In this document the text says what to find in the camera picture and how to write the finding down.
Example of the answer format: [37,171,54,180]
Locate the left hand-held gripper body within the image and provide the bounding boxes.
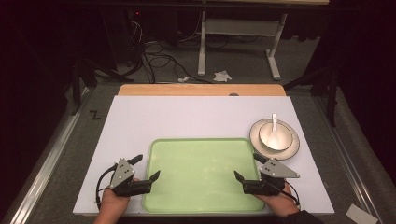
[108,158,153,198]

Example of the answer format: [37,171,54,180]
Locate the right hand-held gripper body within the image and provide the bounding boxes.
[242,158,301,197]

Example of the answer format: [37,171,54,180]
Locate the person's left hand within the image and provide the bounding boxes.
[99,177,140,217]

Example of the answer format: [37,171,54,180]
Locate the person's right hand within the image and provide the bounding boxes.
[251,183,301,217]

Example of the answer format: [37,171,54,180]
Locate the white plate with dark rim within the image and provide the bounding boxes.
[248,118,301,161]

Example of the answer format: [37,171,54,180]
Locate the white ceramic spoon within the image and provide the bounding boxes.
[266,113,282,150]

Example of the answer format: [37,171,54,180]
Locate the white ceramic bowl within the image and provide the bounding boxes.
[259,121,294,152]

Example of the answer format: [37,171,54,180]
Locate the light green plastic tray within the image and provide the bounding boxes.
[142,137,266,215]

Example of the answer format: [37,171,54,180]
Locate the white table board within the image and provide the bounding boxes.
[72,95,335,217]

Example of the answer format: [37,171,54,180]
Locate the large crumpled white tissue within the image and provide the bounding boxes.
[213,70,233,83]

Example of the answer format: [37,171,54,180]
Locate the black tripod stand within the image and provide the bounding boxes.
[282,65,341,128]
[69,58,135,117]

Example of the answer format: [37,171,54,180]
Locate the white paper sheet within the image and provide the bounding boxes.
[345,203,379,224]

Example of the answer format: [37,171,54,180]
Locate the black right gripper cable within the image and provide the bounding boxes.
[269,180,302,207]

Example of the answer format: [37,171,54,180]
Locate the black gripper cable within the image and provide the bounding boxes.
[94,163,119,211]
[269,180,302,207]

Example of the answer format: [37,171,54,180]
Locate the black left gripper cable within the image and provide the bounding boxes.
[94,163,119,211]

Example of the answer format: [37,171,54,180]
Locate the aluminium floor rail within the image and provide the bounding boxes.
[9,87,92,224]
[312,95,385,224]

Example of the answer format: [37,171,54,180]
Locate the black floor cables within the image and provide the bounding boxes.
[125,18,216,85]

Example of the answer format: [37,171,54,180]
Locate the white metal desk frame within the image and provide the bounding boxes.
[197,0,331,81]

